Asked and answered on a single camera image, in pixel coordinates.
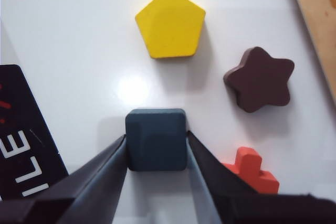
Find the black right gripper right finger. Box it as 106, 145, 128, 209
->
186, 131, 263, 224

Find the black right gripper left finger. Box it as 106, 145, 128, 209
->
39, 134, 131, 224

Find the dark blue square block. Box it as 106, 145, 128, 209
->
125, 108, 187, 172

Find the orange plus block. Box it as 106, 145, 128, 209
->
222, 146, 280, 195

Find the black plate with white lettering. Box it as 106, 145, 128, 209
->
0, 63, 69, 201

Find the brown star block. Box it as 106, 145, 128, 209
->
223, 46, 295, 114

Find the yellow pentagon block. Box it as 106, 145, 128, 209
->
135, 0, 207, 61

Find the wooden number shape puzzle board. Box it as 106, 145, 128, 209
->
285, 0, 336, 88

